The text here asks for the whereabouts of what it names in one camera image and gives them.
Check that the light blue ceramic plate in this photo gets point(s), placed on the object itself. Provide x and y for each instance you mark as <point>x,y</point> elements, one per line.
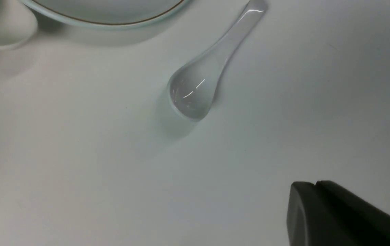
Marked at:
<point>106,14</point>

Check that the white ceramic spoon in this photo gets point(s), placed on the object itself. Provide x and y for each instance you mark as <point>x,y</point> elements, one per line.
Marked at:
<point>18,24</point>

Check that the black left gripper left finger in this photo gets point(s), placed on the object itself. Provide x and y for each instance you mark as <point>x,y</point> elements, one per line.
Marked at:
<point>306,216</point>

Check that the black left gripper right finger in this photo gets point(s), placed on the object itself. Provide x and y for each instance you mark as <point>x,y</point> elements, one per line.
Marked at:
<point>370,225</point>

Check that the light blue ceramic spoon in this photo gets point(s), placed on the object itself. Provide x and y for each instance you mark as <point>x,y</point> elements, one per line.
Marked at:
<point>192,87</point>

